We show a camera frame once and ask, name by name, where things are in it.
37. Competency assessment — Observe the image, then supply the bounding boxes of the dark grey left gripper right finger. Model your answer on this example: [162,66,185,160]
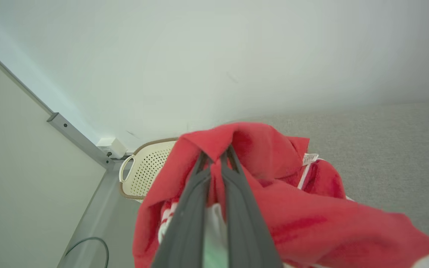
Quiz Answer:
[220,146,284,268]

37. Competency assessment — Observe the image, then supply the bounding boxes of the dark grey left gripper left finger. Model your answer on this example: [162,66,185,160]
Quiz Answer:
[151,152,212,268]

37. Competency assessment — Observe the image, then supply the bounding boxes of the red white jersey shirt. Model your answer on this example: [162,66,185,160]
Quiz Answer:
[133,122,429,268]

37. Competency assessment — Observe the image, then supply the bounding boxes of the cream perforated laundry basket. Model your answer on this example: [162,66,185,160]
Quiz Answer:
[119,137,180,203]

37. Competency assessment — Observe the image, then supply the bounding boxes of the white partition panel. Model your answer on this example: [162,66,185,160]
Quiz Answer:
[0,37,108,268]

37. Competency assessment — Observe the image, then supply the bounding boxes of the thin black cable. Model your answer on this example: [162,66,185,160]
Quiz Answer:
[64,237,109,268]

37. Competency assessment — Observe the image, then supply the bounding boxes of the white plastic wall box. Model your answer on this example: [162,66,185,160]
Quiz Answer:
[96,137,127,159]

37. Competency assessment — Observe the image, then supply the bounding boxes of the grey metal frame post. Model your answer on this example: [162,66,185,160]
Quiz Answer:
[47,113,115,170]

